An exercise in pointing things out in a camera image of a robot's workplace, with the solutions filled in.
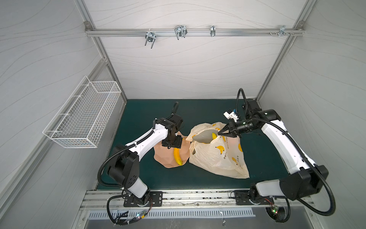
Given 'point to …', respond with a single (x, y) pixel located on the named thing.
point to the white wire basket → (83, 120)
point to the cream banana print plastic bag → (224, 154)
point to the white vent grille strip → (182, 213)
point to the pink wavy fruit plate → (166, 156)
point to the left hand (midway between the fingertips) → (177, 143)
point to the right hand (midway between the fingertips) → (221, 131)
